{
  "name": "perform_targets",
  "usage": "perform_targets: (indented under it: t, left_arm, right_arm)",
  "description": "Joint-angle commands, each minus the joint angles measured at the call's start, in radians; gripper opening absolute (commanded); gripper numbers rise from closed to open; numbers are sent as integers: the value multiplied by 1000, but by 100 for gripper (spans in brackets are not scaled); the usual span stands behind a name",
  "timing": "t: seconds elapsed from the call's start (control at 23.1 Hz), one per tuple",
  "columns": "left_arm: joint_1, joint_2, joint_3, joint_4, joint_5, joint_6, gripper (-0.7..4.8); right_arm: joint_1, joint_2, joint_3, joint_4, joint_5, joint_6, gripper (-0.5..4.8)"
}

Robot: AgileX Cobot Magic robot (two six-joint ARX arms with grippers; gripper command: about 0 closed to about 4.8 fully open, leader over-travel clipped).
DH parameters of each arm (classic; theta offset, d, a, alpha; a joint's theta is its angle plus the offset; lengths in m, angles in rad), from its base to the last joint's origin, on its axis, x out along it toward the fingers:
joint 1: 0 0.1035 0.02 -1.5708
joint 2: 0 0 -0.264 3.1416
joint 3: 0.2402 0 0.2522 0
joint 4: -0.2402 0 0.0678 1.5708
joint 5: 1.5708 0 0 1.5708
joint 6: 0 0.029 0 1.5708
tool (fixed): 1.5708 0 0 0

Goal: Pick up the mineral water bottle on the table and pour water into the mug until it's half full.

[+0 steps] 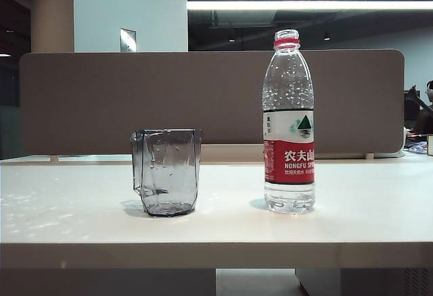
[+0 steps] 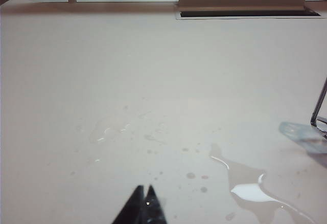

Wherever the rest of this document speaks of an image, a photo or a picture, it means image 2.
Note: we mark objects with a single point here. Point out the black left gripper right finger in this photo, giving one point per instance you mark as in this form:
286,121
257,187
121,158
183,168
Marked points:
154,208

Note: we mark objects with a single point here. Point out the spilled water puddle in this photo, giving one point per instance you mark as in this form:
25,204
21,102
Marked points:
247,190

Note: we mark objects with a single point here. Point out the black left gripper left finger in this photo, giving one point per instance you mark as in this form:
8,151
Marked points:
131,208

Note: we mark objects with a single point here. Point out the clear faceted glass mug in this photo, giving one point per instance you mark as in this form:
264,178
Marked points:
313,120

